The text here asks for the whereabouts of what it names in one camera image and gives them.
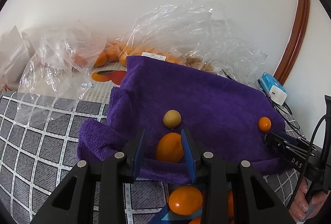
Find large clear plastic bag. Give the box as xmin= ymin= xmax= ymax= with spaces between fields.
xmin=92 ymin=0 xmax=268 ymax=83

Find grey checked quilt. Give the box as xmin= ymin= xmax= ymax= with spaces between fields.
xmin=1 ymin=92 xmax=299 ymax=223

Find small yellow green fruit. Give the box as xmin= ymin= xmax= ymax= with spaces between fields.
xmin=163 ymin=110 xmax=182 ymax=129

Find blue white tissue pack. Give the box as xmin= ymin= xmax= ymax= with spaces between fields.
xmin=260 ymin=73 xmax=287 ymax=106

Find brown wooden door frame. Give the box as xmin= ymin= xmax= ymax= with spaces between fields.
xmin=273 ymin=0 xmax=310 ymax=85

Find orange mandarin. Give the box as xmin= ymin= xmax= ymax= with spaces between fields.
xmin=168 ymin=185 xmax=203 ymax=216
xmin=155 ymin=133 xmax=184 ymax=163
xmin=227 ymin=190 xmax=234 ymax=218
xmin=188 ymin=216 xmax=201 ymax=224

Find small clear plastic bag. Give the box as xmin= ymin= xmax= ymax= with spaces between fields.
xmin=15 ymin=26 xmax=107 ymax=125

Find white paper bag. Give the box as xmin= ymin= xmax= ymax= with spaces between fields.
xmin=1 ymin=26 xmax=35 ymax=91

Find purple towel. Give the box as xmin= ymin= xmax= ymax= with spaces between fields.
xmin=77 ymin=56 xmax=287 ymax=185

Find black cables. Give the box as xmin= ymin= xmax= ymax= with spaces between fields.
xmin=222 ymin=69 xmax=302 ymax=132

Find right hand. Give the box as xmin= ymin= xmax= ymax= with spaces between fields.
xmin=288 ymin=178 xmax=331 ymax=223

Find small orange kumquat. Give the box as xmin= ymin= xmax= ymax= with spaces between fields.
xmin=258 ymin=117 xmax=272 ymax=133

